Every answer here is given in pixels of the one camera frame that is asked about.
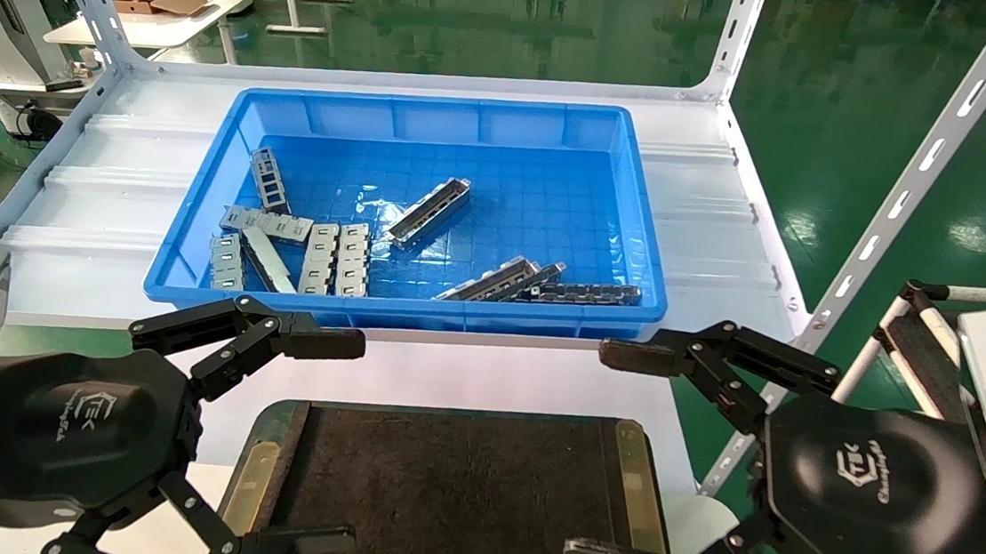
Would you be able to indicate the dark long metal part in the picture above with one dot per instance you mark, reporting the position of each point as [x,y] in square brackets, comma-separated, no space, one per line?
[590,293]

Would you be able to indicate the white tube trolley frame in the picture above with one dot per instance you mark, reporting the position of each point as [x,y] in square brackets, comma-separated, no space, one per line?
[907,336]

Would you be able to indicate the blue plastic bin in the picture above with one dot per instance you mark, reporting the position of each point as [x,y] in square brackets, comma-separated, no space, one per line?
[537,183]

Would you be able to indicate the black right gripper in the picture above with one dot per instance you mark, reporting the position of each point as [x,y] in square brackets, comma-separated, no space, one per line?
[867,488]

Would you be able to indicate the white metal shelf rack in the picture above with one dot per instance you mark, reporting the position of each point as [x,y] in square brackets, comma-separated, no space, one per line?
[912,182]

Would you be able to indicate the black felt-lined container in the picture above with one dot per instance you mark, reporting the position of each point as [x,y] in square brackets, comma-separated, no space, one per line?
[456,497]

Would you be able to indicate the white background table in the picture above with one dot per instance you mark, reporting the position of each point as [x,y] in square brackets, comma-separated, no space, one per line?
[167,27]

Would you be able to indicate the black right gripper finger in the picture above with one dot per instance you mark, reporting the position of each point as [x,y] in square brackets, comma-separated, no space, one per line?
[638,357]

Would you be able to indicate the open cardboard box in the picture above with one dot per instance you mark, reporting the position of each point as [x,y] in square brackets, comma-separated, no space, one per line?
[165,1]

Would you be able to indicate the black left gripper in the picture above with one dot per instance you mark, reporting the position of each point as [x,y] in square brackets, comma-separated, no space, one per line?
[78,428]

